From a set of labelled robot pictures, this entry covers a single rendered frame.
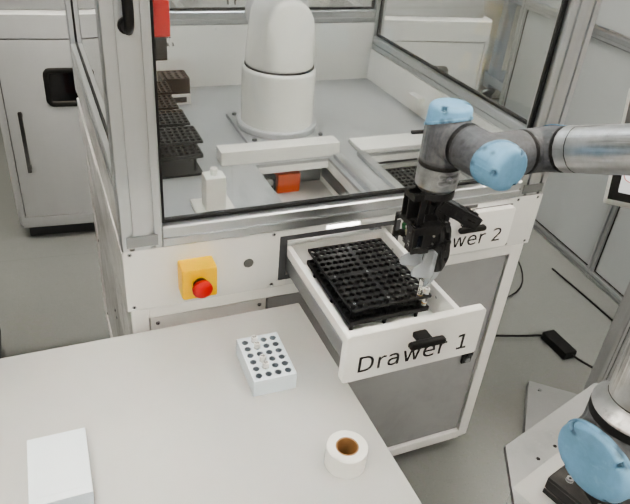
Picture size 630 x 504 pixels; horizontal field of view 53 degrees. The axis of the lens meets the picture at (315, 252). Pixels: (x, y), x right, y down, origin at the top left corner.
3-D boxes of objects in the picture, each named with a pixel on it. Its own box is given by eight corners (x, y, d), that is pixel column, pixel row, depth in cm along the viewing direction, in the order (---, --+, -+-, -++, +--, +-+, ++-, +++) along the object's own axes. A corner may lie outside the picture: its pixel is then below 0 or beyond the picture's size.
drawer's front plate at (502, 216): (506, 245, 161) (517, 207, 155) (406, 262, 150) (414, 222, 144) (501, 241, 162) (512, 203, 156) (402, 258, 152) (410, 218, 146)
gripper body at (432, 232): (390, 237, 120) (400, 180, 114) (429, 232, 124) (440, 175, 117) (410, 259, 115) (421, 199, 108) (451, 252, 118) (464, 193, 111)
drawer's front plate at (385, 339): (474, 352, 125) (487, 308, 119) (341, 384, 115) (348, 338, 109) (469, 346, 127) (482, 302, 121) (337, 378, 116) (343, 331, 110)
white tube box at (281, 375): (295, 388, 121) (297, 373, 119) (253, 397, 118) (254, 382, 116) (275, 346, 131) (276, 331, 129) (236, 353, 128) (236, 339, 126)
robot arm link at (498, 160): (551, 142, 98) (501, 118, 106) (498, 150, 93) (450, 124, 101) (537, 188, 102) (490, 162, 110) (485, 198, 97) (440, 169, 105)
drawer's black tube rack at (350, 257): (426, 320, 130) (431, 294, 126) (348, 336, 123) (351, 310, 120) (376, 261, 147) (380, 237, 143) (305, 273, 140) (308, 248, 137)
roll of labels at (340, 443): (373, 465, 107) (377, 449, 105) (343, 487, 103) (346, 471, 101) (345, 439, 112) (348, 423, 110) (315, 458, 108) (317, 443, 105)
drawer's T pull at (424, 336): (446, 343, 114) (447, 337, 114) (410, 352, 112) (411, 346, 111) (435, 331, 117) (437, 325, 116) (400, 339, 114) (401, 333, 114)
